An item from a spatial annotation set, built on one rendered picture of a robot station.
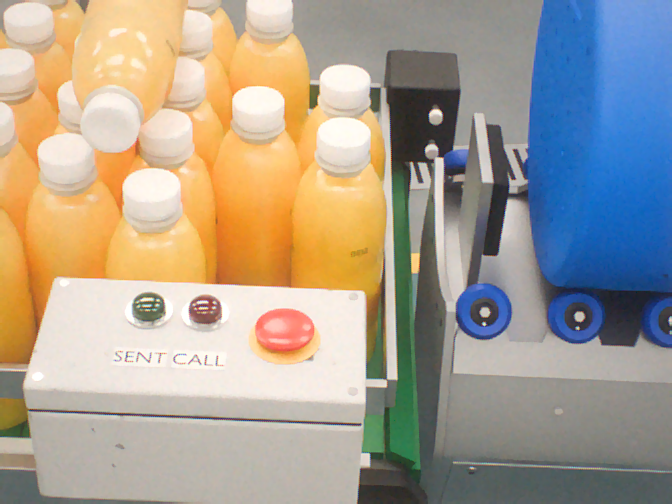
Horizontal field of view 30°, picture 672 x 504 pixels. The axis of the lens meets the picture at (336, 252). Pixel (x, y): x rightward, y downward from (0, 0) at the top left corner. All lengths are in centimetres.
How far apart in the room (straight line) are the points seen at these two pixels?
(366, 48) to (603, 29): 238
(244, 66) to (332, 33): 224
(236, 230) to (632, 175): 30
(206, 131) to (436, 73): 31
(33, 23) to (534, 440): 53
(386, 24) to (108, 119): 255
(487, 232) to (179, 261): 28
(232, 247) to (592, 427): 33
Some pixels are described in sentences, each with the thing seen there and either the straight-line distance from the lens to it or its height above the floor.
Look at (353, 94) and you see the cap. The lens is 97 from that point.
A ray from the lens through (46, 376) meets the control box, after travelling 76.
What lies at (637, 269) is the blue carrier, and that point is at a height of 104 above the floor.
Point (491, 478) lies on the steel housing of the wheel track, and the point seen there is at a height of 79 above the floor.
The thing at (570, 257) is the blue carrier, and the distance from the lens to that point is 94.
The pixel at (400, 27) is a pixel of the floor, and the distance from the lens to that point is 336.
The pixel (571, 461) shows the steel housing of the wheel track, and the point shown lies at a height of 83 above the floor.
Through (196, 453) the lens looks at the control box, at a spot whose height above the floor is 105.
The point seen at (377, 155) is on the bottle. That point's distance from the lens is 100.
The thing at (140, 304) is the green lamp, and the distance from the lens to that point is 78.
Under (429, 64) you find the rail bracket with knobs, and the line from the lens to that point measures 124.
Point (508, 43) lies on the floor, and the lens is 334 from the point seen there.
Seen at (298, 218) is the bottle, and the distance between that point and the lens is 94.
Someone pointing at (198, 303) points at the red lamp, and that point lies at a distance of 78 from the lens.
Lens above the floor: 163
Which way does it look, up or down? 39 degrees down
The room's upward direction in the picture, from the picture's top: 3 degrees clockwise
